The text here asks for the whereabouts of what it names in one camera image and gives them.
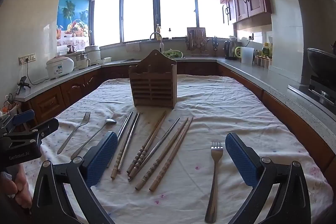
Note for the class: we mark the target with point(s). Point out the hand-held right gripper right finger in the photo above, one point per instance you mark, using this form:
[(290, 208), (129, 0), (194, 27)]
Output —
[(241, 161)]

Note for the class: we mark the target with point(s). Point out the white spice jar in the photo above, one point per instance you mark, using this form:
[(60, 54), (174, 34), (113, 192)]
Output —
[(270, 62), (266, 63), (257, 61), (261, 62)]

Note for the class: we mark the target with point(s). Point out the silver metal spoon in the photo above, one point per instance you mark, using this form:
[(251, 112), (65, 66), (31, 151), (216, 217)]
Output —
[(110, 121)]

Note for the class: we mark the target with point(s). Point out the white rice cooker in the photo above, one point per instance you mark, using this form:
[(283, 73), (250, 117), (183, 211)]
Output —
[(59, 67)]

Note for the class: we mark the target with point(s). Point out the white rectangular container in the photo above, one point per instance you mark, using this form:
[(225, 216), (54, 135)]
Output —
[(104, 60)]

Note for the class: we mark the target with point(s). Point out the metal chopstick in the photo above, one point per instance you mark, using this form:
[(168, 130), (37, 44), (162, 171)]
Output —
[(165, 134), (125, 145), (128, 145), (126, 123)]

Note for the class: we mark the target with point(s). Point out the brown teapot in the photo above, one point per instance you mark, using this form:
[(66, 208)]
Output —
[(71, 50)]

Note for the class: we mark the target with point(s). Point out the scissors holder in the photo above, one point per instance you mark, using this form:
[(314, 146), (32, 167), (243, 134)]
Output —
[(215, 44)]

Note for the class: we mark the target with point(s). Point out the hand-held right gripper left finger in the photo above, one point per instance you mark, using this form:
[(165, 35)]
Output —
[(102, 158)]

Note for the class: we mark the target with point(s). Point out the green vegetables in basin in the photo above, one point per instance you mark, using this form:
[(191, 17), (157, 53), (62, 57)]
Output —
[(173, 54)]

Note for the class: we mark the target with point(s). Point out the knife rack with cutting board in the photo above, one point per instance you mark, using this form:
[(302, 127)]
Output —
[(196, 36)]

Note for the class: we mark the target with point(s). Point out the wooden slatted utensil holder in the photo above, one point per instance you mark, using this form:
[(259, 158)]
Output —
[(153, 82)]

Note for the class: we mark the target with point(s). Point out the dark wok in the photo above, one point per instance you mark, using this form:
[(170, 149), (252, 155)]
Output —
[(321, 62)]

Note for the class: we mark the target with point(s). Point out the yellow soap bottle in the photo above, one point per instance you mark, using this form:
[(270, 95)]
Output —
[(158, 31)]

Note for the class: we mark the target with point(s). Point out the small black clamp stand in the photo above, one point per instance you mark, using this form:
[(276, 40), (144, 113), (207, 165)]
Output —
[(23, 82)]

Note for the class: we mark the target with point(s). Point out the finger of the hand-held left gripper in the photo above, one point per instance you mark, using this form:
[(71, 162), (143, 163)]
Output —
[(44, 126), (23, 117)]

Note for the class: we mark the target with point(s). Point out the wall socket strip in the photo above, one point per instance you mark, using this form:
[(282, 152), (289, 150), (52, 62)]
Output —
[(27, 58)]

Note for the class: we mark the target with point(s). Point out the kitchen window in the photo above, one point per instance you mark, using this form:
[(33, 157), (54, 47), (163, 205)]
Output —
[(136, 11)]

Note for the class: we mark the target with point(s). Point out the black gas stove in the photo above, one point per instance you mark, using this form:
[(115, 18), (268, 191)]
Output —
[(320, 92)]

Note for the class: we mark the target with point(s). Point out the silver metal fork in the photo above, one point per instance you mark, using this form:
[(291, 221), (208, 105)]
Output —
[(215, 158), (74, 132)]

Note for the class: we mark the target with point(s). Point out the person's left hand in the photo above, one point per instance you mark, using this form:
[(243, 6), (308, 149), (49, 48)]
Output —
[(21, 187)]

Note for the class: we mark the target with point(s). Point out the white dish cloth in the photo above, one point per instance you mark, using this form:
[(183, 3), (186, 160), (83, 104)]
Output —
[(132, 47)]

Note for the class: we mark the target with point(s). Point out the beach and fruit printed blind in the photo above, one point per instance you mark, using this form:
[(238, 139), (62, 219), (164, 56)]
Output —
[(73, 14)]

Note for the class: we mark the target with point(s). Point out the white electric cooker pot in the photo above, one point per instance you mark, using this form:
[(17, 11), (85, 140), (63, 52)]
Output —
[(92, 54)]

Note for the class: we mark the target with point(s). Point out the grey speckled countertop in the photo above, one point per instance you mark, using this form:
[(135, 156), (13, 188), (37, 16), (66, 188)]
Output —
[(262, 73)]

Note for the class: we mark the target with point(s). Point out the white bowl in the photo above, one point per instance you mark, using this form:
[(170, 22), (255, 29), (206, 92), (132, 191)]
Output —
[(232, 38)]

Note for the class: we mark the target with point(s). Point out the steel electric kettle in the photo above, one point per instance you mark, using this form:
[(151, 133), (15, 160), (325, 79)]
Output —
[(231, 50)]

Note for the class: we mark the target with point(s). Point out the wooden chopstick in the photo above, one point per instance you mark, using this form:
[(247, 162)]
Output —
[(164, 150), (148, 140), (146, 150), (174, 150)]

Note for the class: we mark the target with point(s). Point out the wall socket with plug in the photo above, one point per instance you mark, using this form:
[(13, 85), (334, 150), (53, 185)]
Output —
[(250, 37)]

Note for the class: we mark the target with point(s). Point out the chrome kitchen faucet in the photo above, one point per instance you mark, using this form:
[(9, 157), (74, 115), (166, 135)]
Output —
[(160, 41)]

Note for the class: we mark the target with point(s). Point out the white floral tablecloth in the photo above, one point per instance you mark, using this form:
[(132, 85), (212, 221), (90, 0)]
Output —
[(210, 113)]

